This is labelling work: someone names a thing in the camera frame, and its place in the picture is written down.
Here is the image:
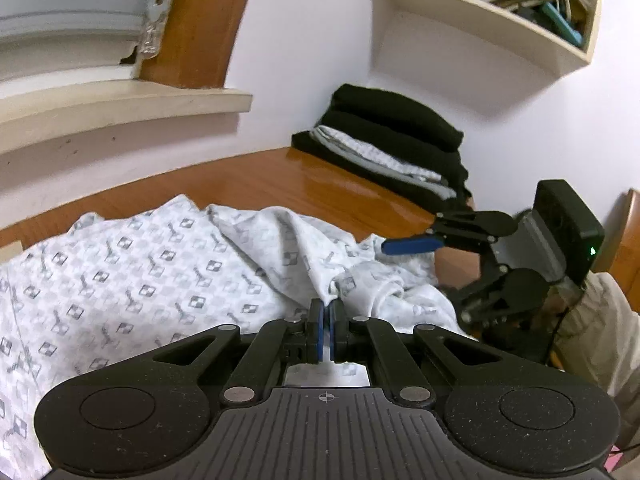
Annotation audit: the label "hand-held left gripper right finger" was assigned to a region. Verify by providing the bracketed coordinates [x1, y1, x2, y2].
[327, 298, 504, 407]

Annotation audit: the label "white patterned garment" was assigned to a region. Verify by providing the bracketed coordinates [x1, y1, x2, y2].
[309, 125, 442, 184]
[0, 194, 473, 478]

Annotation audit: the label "beige window sill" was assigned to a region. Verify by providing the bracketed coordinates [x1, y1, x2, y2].
[0, 79, 254, 157]

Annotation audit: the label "grey folded garment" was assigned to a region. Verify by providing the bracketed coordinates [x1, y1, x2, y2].
[311, 130, 459, 201]

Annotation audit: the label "clear blind cord pulls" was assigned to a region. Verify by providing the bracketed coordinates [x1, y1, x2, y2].
[136, 0, 172, 59]

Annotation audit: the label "beige floor plate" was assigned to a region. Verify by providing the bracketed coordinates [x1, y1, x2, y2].
[0, 240, 24, 267]

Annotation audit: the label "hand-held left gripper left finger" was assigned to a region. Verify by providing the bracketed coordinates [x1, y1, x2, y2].
[151, 298, 324, 407]

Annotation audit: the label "person's right forearm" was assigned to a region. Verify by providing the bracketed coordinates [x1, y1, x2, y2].
[554, 272, 640, 453]

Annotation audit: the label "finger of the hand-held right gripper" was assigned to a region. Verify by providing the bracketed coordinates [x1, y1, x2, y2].
[439, 272, 506, 324]
[380, 232, 447, 257]

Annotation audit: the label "grey window blind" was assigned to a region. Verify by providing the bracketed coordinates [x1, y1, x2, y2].
[0, 0, 168, 68]

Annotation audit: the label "wooden window frame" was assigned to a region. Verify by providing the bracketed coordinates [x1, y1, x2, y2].
[134, 0, 264, 91]

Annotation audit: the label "wooden furniture piece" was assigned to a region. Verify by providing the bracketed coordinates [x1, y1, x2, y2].
[604, 189, 640, 282]

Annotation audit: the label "folded white patterned garment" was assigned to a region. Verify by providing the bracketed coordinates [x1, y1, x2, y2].
[309, 125, 442, 184]

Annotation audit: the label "pink object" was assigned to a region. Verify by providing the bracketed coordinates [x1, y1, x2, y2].
[606, 441, 640, 463]

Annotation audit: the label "white shelf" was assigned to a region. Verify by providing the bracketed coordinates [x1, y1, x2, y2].
[368, 0, 606, 82]

